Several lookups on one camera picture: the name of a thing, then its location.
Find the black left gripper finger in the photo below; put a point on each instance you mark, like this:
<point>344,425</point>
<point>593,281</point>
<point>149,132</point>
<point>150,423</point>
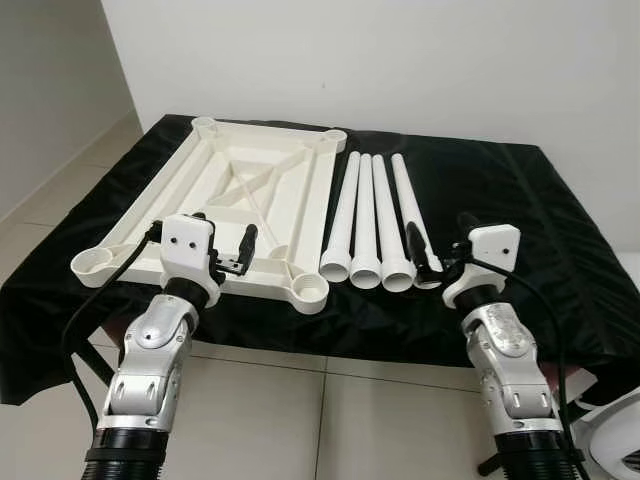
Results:
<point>199,215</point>
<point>249,242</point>

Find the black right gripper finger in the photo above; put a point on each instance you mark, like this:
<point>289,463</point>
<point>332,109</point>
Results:
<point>468,222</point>
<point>416,248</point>

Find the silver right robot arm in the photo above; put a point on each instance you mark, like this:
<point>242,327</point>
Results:
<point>510,370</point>

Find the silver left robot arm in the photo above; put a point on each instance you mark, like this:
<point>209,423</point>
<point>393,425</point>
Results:
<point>150,370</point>

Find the black tablecloth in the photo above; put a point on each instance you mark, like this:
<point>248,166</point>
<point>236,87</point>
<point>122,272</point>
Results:
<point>500,220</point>

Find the white rounded plastic appliance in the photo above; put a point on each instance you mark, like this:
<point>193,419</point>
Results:
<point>610,430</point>

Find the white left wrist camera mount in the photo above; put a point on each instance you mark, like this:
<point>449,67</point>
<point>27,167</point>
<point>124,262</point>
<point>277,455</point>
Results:
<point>187,240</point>

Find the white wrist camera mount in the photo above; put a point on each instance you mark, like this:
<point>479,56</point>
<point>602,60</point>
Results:
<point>493,245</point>
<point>187,240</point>

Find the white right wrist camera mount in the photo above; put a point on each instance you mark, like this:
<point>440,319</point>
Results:
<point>493,245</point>

